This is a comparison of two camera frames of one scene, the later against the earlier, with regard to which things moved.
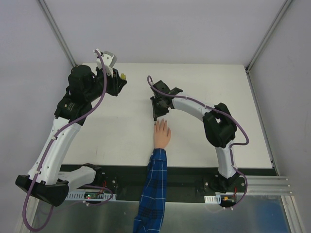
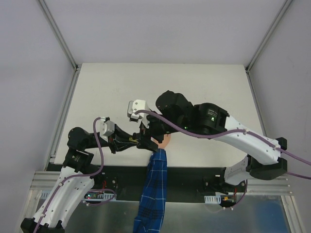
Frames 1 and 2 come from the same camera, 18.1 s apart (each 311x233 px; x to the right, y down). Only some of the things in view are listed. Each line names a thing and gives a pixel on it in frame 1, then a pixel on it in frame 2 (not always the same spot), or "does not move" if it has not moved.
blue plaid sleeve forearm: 150,215 does not move
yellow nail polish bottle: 123,76 -> 130,139
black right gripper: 158,109 -> 147,128
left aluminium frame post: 58,32 does not move
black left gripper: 115,82 -> 113,143
